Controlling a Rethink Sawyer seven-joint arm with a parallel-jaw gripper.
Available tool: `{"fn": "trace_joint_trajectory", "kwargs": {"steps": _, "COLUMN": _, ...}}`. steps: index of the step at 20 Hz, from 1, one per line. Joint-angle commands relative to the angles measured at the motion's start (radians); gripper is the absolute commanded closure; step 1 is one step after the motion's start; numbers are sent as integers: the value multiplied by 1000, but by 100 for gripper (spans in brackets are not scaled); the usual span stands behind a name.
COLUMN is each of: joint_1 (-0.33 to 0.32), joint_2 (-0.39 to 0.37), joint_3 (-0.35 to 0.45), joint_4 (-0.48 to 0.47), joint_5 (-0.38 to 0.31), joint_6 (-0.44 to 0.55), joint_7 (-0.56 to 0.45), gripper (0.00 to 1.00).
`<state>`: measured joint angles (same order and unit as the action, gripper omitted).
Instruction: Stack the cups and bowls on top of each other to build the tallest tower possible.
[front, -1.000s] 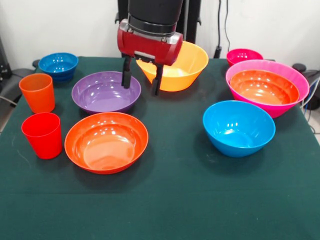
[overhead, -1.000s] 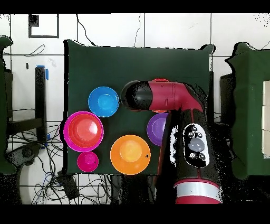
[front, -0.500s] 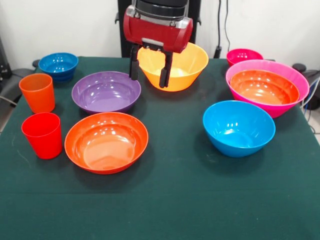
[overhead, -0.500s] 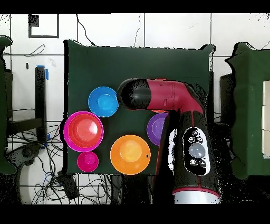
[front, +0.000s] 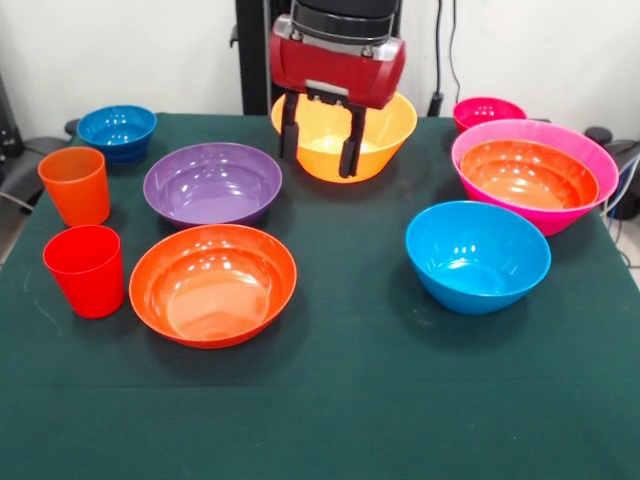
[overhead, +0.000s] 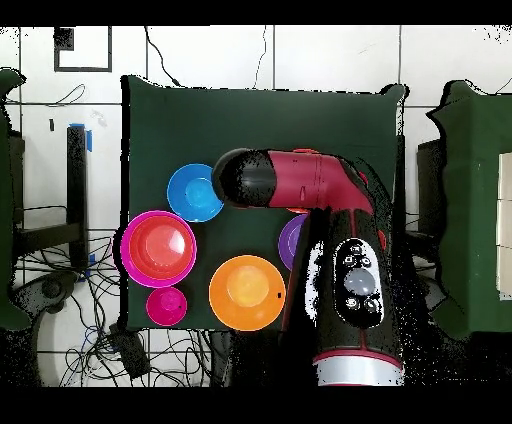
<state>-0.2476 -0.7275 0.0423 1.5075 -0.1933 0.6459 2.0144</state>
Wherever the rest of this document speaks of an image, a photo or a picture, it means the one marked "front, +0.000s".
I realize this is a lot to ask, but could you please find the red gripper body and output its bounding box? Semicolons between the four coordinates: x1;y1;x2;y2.
269;14;407;110

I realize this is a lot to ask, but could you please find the large magenta plastic bowl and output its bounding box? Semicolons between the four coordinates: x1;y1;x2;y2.
451;118;620;237

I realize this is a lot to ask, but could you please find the orange plastic cup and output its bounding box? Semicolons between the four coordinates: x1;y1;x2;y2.
37;145;112;228

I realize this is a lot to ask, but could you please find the purple plastic bowl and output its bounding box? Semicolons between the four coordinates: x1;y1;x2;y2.
142;142;284;227

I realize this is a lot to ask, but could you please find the red plastic cup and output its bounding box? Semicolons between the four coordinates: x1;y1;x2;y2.
42;224;126;320

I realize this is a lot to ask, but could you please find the dark green table cloth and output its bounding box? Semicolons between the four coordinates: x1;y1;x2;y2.
0;112;640;480

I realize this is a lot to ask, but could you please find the small dark blue bowl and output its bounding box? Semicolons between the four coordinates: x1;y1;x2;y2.
76;103;158;165

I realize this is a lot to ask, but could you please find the orange-red plastic bowl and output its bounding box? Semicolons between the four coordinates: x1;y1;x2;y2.
128;223;299;350
459;139;600;211

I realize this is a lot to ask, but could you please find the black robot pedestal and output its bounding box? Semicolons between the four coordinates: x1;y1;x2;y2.
229;0;401;116

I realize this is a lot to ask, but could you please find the light blue plastic bowl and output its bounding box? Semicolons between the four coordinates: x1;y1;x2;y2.
405;200;552;316

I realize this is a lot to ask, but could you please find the small magenta plastic bowl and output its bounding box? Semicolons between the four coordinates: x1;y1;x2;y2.
452;96;528;134

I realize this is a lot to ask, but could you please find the orange plastic bowl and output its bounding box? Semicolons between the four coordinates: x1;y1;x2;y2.
270;89;419;184

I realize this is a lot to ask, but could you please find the black wall cable with plug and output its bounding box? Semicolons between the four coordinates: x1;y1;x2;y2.
428;0;462;119

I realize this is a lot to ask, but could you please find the black office chair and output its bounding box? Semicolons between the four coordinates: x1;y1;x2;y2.
583;126;640;221
0;74;81;216

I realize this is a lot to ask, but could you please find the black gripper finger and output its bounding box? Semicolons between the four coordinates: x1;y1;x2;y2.
277;89;300;161
338;104;368;179

